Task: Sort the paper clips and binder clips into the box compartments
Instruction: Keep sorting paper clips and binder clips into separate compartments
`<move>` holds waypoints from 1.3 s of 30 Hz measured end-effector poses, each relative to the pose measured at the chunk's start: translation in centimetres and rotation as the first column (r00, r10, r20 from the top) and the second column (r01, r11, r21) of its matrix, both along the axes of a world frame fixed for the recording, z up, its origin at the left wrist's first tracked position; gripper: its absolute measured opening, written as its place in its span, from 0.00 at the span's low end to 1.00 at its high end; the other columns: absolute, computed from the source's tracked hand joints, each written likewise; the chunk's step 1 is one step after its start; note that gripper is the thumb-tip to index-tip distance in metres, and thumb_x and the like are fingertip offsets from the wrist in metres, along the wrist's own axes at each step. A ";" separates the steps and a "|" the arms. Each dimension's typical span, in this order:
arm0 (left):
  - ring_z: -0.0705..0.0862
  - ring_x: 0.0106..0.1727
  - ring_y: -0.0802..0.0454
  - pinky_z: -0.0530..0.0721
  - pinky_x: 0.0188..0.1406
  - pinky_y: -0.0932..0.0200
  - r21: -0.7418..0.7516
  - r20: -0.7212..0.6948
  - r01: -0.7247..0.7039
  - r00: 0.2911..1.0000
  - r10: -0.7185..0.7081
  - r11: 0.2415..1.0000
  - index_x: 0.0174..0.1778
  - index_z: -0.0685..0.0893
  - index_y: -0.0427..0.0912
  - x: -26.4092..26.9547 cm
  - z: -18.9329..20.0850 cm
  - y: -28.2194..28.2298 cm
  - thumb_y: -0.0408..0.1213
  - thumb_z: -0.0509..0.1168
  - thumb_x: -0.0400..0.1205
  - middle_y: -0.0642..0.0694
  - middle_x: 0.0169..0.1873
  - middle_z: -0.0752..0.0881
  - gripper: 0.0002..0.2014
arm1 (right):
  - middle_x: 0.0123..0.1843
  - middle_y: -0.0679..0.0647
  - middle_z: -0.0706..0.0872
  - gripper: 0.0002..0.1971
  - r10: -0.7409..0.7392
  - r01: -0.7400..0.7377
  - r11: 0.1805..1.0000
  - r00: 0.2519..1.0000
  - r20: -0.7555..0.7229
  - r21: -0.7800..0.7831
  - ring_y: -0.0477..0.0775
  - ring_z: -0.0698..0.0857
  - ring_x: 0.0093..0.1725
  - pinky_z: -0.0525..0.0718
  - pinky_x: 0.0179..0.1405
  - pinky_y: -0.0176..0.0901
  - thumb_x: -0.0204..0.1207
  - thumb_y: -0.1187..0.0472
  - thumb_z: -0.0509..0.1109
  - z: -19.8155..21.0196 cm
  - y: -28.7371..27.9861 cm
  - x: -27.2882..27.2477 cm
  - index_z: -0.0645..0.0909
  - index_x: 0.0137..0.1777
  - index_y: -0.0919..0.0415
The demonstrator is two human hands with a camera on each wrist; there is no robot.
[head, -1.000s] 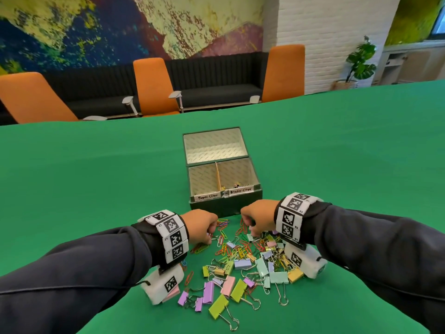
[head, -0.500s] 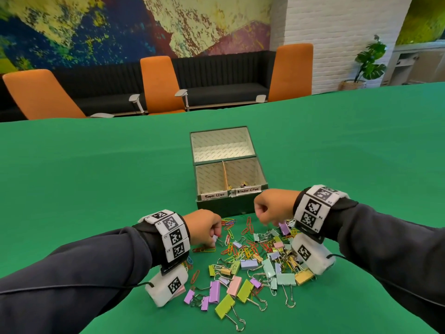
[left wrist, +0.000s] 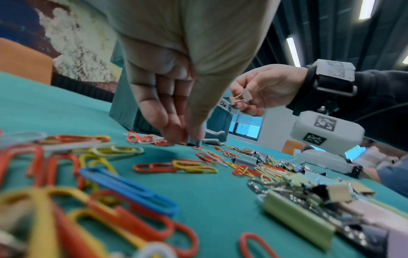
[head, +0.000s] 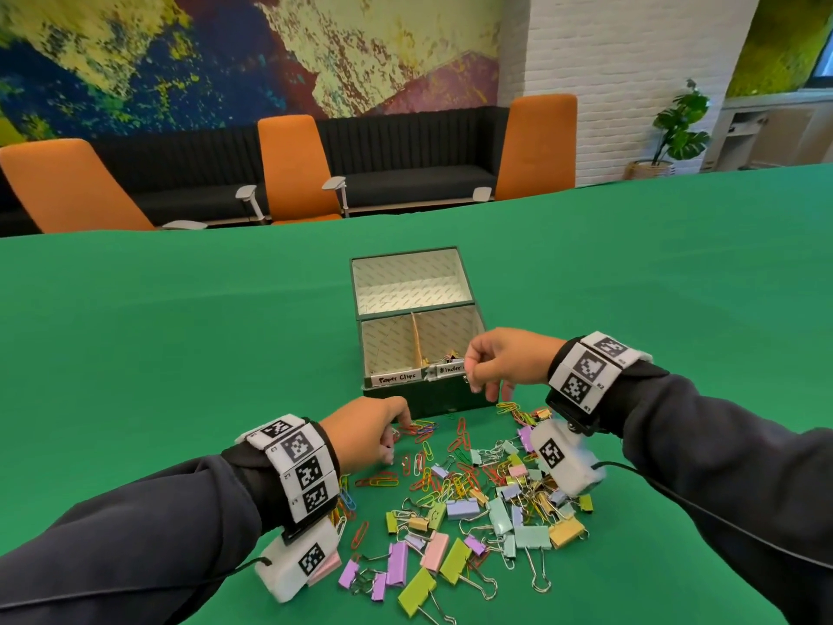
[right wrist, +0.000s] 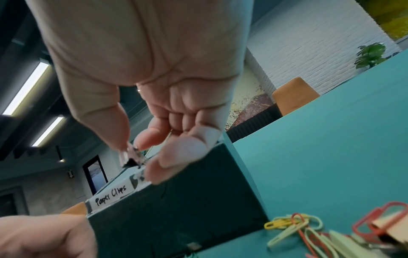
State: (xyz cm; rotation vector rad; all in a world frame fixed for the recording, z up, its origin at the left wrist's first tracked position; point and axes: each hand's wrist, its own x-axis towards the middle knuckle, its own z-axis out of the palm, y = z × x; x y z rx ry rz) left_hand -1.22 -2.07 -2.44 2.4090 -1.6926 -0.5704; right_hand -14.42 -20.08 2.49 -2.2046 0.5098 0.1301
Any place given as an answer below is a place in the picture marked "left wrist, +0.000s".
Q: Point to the person's right hand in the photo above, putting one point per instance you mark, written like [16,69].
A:
[277,83]

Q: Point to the person's left hand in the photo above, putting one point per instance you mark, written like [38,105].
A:
[191,50]

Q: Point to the dark green divided box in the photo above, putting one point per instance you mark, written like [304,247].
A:
[126,108]

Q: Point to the blue grey binder clip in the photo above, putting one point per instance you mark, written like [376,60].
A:
[195,141]

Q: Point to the pile of coloured paper clips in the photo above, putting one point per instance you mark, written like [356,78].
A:
[127,186]

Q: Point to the person's right forearm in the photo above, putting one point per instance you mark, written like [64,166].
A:
[382,95]

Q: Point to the long ceiling light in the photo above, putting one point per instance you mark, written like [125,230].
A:
[293,50]
[366,8]

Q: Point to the dark framed window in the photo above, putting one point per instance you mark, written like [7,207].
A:
[248,127]

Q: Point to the right wrist marker band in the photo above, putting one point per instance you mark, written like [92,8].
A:
[334,75]

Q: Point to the orange chair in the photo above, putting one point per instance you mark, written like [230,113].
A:
[22,60]
[291,147]

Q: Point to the black bench sofa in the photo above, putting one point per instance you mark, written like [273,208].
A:
[83,88]

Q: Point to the green table cloth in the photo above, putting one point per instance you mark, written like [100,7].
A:
[63,108]

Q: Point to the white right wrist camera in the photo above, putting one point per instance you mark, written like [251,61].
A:
[328,131]

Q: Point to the colourful wall mural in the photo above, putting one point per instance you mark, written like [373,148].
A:
[63,32]

